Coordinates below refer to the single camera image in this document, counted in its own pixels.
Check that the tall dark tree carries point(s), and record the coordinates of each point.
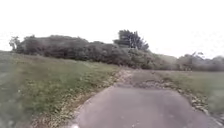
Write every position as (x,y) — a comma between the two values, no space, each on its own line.
(130,39)

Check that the robot's own part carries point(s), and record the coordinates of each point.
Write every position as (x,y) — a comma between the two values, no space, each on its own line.
(75,126)

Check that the long row of bushes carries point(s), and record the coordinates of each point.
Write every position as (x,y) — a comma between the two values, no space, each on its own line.
(83,50)

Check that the grey asphalt path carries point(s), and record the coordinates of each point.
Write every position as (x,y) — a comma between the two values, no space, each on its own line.
(133,110)

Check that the grass verge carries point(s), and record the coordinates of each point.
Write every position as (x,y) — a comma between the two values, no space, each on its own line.
(206,86)
(43,83)

